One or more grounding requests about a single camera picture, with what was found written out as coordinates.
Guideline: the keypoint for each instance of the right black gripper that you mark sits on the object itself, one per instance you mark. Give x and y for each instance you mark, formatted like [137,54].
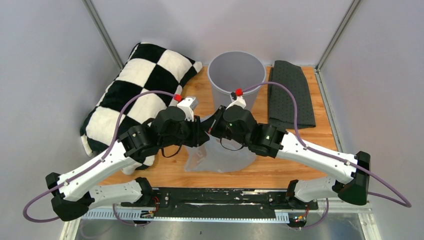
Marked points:
[211,125]

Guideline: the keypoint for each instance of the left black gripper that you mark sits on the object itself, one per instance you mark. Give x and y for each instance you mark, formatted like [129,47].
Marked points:
[198,137]

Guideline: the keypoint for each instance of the blue translucent trash bag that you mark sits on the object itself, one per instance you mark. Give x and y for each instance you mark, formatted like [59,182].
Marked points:
[219,156]

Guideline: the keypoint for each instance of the grey plastic trash bin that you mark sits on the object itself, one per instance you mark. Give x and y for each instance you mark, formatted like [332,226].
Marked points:
[234,70]

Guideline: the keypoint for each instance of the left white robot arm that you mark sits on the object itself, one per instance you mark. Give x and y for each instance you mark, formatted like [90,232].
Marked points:
[78,191]

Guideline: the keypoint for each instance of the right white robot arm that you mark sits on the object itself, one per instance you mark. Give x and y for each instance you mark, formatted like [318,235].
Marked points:
[346,177]

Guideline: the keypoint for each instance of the black white checkered pillow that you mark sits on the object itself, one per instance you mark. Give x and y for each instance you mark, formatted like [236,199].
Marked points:
[150,78]

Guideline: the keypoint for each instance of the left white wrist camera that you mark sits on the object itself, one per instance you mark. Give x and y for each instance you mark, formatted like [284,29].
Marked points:
[188,105]

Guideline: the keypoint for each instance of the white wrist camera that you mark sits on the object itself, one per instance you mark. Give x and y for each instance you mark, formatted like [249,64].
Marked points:
[188,105]
[236,102]

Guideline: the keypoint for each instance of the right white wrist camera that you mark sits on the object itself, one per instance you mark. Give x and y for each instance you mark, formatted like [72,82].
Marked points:
[236,102]

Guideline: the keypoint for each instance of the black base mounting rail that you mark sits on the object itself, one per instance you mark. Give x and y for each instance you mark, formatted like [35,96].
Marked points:
[224,204]

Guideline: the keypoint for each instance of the left aluminium frame post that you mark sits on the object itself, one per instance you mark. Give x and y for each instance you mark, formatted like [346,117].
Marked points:
[96,18]

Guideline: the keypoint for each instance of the aluminium frame post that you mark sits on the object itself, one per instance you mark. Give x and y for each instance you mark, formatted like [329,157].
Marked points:
[96,18]
[353,7]

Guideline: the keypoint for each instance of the right aluminium frame post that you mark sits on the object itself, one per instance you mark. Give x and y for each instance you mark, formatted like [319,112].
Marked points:
[353,7]

